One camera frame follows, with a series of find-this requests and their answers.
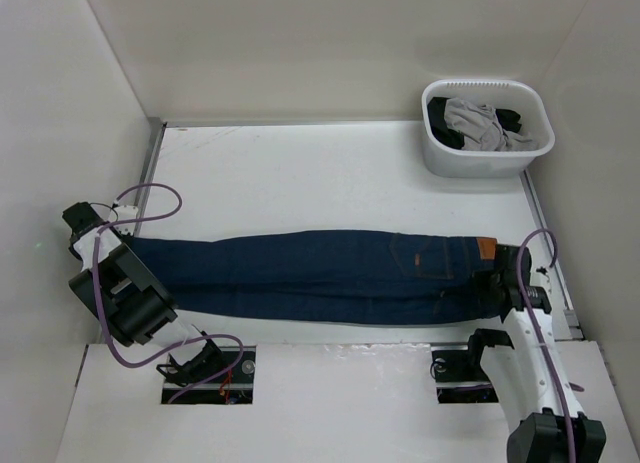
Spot dark blue denim trousers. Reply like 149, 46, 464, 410
129, 230, 499, 327

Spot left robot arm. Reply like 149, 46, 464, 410
62, 202, 178, 347

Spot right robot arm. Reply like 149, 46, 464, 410
463, 243, 607, 462

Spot grey garment in basket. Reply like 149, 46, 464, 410
443, 98, 539, 152

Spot white plastic laundry basket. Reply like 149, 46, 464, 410
421, 79, 555, 178

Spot black garment in basket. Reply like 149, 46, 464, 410
428, 97, 524, 150

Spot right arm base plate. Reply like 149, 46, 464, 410
429, 344, 498, 404

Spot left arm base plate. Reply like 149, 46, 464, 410
156, 346, 257, 406

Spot left aluminium table rail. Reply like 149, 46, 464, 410
97, 115, 167, 344

